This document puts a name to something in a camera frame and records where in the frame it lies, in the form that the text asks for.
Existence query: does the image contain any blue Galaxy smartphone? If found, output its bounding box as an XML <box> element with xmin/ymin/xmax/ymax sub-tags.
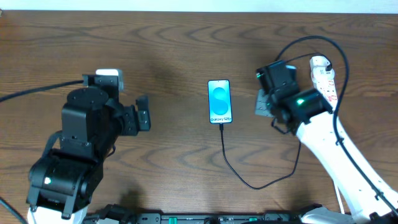
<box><xmin>208</xmin><ymin>80</ymin><xmax>233</xmax><ymax>124</ymax></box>

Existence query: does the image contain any black USB charger cable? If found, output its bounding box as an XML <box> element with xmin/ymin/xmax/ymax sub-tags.
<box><xmin>218</xmin><ymin>52</ymin><xmax>333</xmax><ymax>190</ymax></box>

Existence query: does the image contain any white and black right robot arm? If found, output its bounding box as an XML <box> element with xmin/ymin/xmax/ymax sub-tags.
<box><xmin>256</xmin><ymin>56</ymin><xmax>397</xmax><ymax>223</ymax></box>

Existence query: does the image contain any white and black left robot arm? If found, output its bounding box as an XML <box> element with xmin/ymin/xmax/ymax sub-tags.
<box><xmin>27</xmin><ymin>86</ymin><xmax>150</xmax><ymax>223</ymax></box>

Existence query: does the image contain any white power strip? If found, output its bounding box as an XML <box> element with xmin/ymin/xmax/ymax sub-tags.
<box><xmin>310</xmin><ymin>55</ymin><xmax>338</xmax><ymax>110</ymax></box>

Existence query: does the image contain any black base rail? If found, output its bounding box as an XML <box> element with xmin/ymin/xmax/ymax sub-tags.
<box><xmin>82</xmin><ymin>203</ymin><xmax>324</xmax><ymax>224</ymax></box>

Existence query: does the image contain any white power strip cord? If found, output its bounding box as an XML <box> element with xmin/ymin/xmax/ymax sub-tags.
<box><xmin>333</xmin><ymin>180</ymin><xmax>346</xmax><ymax>215</ymax></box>

